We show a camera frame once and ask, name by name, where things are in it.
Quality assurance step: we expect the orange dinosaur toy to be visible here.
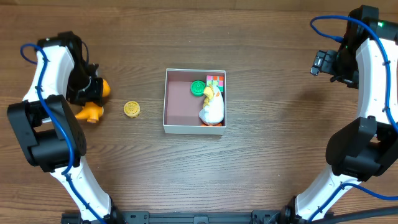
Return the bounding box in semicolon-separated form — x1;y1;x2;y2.
75;78;111;123

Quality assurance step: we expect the yellow round cap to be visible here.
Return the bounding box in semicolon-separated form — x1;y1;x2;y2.
123;101;141;118

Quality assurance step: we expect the white box pink inside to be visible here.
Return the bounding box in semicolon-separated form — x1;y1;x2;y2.
163;68;227;136

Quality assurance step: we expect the green round cap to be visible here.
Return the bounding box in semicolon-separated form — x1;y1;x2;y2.
190;80;206;97

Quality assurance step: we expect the colourful puzzle cube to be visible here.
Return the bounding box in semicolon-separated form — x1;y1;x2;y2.
206;75;224;92

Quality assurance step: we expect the white and yellow duck toy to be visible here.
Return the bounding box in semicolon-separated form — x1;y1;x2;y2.
199;85;224;126

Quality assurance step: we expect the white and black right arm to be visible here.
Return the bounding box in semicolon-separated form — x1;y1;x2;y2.
271;5;397;223

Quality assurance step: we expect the thick black cable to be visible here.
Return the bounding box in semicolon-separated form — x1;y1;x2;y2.
317;206;398;224

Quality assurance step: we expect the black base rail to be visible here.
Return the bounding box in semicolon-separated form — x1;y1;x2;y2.
60;205;335;224

